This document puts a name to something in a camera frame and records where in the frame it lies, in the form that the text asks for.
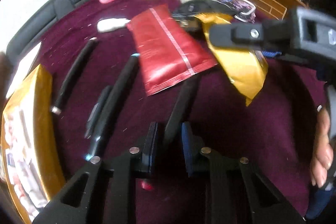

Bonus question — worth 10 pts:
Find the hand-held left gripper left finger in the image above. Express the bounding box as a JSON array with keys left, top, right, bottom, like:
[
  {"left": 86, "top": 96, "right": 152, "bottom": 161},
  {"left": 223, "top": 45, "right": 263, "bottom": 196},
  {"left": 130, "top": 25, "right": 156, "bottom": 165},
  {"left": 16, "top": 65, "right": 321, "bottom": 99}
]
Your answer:
[{"left": 32, "top": 122, "right": 159, "bottom": 224}]

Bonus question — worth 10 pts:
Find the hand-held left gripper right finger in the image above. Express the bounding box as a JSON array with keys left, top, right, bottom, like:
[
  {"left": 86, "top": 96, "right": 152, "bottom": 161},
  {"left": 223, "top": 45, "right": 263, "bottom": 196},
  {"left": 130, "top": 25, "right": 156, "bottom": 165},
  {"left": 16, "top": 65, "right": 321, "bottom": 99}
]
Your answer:
[{"left": 181, "top": 122, "right": 305, "bottom": 224}]

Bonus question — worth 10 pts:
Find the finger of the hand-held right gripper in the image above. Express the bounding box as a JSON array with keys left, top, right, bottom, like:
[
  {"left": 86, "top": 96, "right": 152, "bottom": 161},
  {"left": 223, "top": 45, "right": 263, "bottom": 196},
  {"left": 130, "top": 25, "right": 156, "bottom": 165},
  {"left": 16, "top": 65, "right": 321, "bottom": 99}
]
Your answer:
[
  {"left": 209, "top": 21, "right": 292, "bottom": 56},
  {"left": 262, "top": 49, "right": 317, "bottom": 65}
]

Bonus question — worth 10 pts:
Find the yellow foil packet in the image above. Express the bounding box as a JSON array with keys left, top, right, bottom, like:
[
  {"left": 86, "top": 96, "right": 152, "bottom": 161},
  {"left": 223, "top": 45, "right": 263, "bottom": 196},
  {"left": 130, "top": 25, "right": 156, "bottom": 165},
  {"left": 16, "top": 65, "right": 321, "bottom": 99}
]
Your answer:
[{"left": 196, "top": 13, "right": 269, "bottom": 107}]

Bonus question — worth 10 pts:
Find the yellow cardboard box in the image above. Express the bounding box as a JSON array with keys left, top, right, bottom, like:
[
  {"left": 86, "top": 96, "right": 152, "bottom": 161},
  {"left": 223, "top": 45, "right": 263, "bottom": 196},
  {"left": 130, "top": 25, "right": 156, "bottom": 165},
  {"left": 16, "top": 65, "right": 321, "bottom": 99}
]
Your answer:
[{"left": 1, "top": 64, "right": 67, "bottom": 223}]

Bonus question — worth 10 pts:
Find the person's right hand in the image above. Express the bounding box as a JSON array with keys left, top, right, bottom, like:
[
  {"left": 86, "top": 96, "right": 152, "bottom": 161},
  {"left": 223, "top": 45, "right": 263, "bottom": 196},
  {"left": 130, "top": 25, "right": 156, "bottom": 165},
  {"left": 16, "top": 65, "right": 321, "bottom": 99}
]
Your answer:
[{"left": 309, "top": 106, "right": 332, "bottom": 188}]

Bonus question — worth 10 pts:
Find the clear patterned pouch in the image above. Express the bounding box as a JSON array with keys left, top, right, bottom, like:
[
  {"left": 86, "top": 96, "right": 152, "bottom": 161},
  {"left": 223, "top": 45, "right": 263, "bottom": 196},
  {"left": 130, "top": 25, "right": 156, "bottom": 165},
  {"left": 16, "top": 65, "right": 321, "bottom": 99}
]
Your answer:
[{"left": 217, "top": 0, "right": 257, "bottom": 23}]

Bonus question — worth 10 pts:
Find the black plastic packet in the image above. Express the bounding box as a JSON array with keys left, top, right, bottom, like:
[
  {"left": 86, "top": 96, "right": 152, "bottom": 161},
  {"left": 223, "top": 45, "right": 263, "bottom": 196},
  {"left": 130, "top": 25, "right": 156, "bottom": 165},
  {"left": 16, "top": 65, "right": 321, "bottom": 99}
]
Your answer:
[{"left": 172, "top": 0, "right": 235, "bottom": 22}]

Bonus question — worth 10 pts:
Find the long black pen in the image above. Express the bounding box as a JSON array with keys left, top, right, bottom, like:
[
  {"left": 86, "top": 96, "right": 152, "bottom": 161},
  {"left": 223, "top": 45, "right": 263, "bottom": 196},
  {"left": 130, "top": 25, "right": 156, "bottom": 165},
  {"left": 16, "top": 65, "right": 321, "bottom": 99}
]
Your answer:
[{"left": 85, "top": 54, "right": 140, "bottom": 162}]

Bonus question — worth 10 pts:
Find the red foil packet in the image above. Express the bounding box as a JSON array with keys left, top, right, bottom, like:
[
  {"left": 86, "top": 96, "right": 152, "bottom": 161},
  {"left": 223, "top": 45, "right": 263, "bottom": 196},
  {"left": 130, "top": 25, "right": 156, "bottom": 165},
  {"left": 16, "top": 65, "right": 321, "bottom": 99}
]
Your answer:
[{"left": 126, "top": 4, "right": 219, "bottom": 97}]

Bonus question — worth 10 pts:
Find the black pen with silver tip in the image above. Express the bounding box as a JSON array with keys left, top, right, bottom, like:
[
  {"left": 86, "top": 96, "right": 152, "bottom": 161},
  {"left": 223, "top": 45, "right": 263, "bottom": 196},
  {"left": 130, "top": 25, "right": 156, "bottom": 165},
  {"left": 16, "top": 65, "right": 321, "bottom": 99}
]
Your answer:
[{"left": 51, "top": 37, "right": 99, "bottom": 114}]

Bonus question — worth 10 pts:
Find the white tissue pack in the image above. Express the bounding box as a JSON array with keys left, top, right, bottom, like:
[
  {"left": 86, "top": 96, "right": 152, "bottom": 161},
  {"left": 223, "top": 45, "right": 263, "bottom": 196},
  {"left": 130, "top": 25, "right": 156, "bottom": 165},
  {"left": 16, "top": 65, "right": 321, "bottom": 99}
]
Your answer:
[{"left": 97, "top": 18, "right": 131, "bottom": 33}]

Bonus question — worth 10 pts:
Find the dark grey sofa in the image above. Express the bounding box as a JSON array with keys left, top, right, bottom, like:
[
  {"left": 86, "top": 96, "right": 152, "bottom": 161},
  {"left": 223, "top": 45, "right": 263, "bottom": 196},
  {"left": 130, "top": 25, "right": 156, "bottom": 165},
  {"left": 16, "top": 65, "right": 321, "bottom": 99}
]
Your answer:
[{"left": 6, "top": 0, "right": 98, "bottom": 63}]

